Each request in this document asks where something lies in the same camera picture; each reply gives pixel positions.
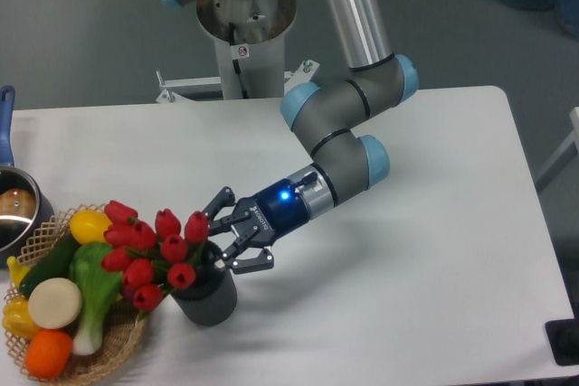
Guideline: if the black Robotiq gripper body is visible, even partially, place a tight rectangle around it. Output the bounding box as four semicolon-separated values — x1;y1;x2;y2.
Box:
209;180;309;259

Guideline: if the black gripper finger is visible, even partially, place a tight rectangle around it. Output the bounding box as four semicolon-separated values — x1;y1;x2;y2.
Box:
215;248;274;274
203;186;235;225

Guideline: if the red tulip bouquet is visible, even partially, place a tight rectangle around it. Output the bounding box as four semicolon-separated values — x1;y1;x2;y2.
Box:
101;200;209;317

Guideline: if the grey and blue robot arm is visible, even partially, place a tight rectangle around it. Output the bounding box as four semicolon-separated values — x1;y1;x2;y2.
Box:
163;0;419;274

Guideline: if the dark grey ribbed vase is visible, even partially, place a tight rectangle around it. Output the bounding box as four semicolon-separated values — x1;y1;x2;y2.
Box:
172;241;237;326

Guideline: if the yellow squash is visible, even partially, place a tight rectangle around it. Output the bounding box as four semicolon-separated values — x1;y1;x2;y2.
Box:
69;210;112;245

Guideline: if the green bok choy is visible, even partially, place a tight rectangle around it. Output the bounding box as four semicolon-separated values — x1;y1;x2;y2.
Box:
69;241;122;356

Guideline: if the dark green cucumber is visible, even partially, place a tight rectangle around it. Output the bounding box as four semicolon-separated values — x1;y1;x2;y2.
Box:
19;231;81;297

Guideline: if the yellow banana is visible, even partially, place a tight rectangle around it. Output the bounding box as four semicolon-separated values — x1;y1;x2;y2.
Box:
6;256;31;287

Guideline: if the orange fruit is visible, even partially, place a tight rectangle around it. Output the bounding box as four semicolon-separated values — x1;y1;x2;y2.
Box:
24;329;72;380

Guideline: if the yellow bell pepper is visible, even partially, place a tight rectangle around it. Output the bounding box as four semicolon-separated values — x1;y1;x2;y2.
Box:
2;296;42;341

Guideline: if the black device at table edge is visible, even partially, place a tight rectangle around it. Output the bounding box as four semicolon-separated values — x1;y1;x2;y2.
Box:
545;318;578;366

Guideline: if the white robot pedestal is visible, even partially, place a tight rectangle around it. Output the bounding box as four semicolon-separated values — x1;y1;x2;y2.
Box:
157;0;319;103

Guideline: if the blue handled saucepan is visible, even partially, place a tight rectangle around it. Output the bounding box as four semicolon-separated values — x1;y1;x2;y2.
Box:
1;85;53;269

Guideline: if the white frame at right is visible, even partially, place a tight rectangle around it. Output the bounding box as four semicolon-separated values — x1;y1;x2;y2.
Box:
535;107;578;194

